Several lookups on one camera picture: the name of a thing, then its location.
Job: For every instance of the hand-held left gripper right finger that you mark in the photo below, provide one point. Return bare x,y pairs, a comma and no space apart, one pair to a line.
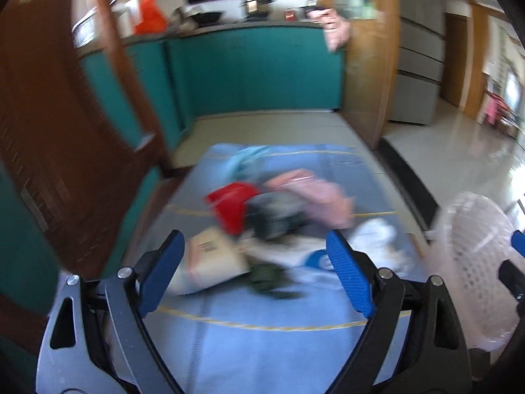
348,273

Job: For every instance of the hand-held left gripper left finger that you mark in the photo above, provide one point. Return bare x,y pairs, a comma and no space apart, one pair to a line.
162,271

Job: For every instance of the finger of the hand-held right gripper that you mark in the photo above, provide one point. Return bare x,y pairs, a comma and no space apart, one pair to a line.
512,279
519,243

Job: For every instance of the white perforated plastic basket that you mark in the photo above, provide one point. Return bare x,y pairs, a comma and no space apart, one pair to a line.
471,254

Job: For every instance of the red cloth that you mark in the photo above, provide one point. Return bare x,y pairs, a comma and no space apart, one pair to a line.
229,207

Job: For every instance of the teal cloth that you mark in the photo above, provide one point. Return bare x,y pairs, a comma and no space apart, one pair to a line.
246,162

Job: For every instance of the blue and white packet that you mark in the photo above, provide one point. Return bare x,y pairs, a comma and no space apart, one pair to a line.
318,259

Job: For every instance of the white cloth with blue print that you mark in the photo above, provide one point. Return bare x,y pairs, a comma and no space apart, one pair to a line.
379,238

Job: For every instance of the beige cloth with label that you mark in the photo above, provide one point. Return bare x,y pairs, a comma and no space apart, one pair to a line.
213,258

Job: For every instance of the dark green sock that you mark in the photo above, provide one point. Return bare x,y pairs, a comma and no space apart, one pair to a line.
268,279

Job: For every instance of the dark grey cloth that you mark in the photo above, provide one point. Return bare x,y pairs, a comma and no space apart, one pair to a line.
275,217

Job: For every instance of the black door threshold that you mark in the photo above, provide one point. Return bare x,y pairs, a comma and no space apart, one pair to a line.
410,184

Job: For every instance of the light blue floor mat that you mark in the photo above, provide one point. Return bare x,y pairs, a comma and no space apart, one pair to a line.
266,357

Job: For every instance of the pink hanging clothes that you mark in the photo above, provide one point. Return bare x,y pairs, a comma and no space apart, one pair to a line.
494,111

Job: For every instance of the brown carved wooden furniture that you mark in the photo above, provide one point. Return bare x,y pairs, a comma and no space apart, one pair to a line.
61,131

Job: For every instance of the brown wooden door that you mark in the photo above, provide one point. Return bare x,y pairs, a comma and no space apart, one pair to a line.
461,61

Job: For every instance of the grey refrigerator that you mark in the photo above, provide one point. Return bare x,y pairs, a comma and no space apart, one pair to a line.
418,57

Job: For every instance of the teal kitchen cabinet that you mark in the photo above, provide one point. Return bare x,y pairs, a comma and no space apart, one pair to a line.
254,69

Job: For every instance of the pink hanging cloth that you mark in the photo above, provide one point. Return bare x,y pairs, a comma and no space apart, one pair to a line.
337,30

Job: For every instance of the orange plastic bag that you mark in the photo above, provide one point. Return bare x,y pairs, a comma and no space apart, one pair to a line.
149,16

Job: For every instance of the white container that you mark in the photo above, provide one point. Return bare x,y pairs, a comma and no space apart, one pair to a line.
125,16

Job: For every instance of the black wok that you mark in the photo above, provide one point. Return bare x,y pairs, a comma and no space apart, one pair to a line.
208,17

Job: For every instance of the red jar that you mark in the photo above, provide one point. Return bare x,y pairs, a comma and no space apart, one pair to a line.
290,14

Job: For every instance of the metal cooking pot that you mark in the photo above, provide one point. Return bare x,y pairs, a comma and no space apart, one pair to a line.
256,6

